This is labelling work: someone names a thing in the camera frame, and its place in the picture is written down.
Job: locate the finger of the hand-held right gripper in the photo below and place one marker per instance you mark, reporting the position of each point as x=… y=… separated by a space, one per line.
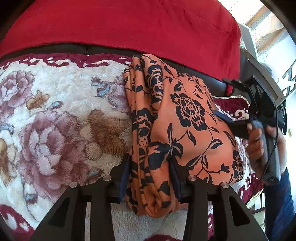
x=223 y=116
x=233 y=83

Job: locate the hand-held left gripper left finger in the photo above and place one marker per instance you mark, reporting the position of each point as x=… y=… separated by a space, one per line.
x=124 y=183

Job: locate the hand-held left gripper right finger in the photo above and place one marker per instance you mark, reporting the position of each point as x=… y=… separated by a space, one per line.
x=175 y=185

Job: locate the orange black floral garment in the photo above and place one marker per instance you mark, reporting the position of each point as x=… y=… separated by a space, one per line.
x=185 y=129

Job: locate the person's right forearm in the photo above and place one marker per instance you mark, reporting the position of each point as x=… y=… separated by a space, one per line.
x=281 y=208

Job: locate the person's right hand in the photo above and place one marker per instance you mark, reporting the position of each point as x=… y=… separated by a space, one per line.
x=255 y=146

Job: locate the black metal railing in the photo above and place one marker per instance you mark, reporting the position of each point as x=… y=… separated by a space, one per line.
x=289 y=78

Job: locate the white side furniture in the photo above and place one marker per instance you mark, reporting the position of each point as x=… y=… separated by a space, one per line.
x=248 y=39

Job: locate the beige dotted curtain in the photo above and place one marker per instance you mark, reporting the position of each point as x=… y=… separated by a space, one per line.
x=266 y=25

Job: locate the floral fleece blanket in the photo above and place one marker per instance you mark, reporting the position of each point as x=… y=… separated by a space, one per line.
x=57 y=115

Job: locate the dark leather sofa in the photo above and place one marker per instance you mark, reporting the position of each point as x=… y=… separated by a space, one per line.
x=106 y=49

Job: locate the red pillow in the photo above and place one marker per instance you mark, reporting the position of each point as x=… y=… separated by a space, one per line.
x=115 y=23

